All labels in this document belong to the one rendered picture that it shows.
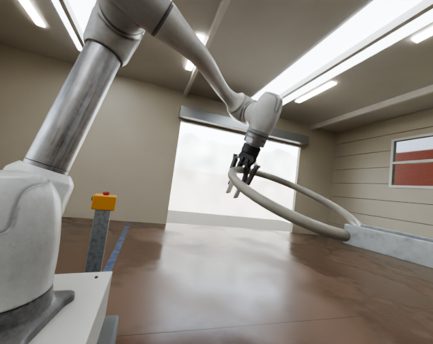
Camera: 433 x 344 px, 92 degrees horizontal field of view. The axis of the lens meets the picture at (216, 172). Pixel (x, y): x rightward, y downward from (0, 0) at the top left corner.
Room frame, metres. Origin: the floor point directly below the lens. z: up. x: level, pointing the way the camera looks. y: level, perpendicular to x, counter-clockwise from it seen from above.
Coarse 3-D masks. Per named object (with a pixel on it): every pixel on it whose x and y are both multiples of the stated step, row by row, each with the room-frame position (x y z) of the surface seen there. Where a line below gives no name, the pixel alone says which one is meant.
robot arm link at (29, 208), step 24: (0, 192) 0.34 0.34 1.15; (24, 192) 0.36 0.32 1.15; (48, 192) 0.40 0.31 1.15; (0, 216) 0.34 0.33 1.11; (24, 216) 0.35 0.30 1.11; (48, 216) 0.39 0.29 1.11; (0, 240) 0.33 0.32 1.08; (24, 240) 0.35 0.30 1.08; (48, 240) 0.39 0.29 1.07; (0, 264) 0.34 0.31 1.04; (24, 264) 0.36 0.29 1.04; (48, 264) 0.40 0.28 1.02; (0, 288) 0.34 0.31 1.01; (24, 288) 0.37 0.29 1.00; (48, 288) 0.42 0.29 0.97; (0, 312) 0.35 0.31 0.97
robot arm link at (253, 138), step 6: (246, 132) 0.84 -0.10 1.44; (252, 132) 0.80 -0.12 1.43; (258, 132) 0.79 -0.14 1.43; (246, 138) 0.82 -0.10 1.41; (252, 138) 0.80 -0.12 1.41; (258, 138) 0.80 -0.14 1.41; (264, 138) 0.81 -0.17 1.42; (252, 144) 0.82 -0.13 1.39; (258, 144) 0.81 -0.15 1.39; (264, 144) 0.83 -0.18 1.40
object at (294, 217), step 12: (240, 168) 0.85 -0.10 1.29; (240, 180) 0.64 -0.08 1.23; (276, 180) 0.96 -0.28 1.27; (288, 180) 0.97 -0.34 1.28; (252, 192) 0.59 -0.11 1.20; (312, 192) 0.92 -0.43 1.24; (264, 204) 0.56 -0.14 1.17; (276, 204) 0.55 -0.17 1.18; (324, 204) 0.87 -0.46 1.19; (336, 204) 0.84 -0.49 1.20; (288, 216) 0.53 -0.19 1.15; (300, 216) 0.53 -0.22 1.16; (348, 216) 0.76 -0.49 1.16; (312, 228) 0.53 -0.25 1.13; (324, 228) 0.53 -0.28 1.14; (336, 228) 0.54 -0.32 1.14
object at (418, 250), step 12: (348, 228) 0.55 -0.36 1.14; (360, 228) 0.53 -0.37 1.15; (372, 228) 0.60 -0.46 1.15; (348, 240) 0.55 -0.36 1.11; (360, 240) 0.53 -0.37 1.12; (372, 240) 0.51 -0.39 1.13; (384, 240) 0.49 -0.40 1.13; (396, 240) 0.47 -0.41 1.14; (408, 240) 0.45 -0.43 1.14; (420, 240) 0.44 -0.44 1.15; (432, 240) 0.50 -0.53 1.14; (384, 252) 0.49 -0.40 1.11; (396, 252) 0.47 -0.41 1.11; (408, 252) 0.45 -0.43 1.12; (420, 252) 0.44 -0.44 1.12; (432, 252) 0.43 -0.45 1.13; (420, 264) 0.44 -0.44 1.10; (432, 264) 0.43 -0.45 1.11
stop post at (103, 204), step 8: (96, 200) 1.18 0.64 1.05; (104, 200) 1.20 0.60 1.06; (112, 200) 1.21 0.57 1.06; (96, 208) 1.18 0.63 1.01; (104, 208) 1.20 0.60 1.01; (112, 208) 1.22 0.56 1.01; (96, 216) 1.21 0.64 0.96; (104, 216) 1.22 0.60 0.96; (96, 224) 1.21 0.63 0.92; (104, 224) 1.22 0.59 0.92; (96, 232) 1.21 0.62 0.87; (104, 232) 1.23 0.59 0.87; (96, 240) 1.21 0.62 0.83; (104, 240) 1.23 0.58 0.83; (88, 248) 1.20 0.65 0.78; (96, 248) 1.22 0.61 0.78; (88, 256) 1.20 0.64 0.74; (96, 256) 1.22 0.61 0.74; (88, 264) 1.21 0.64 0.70; (96, 264) 1.22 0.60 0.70
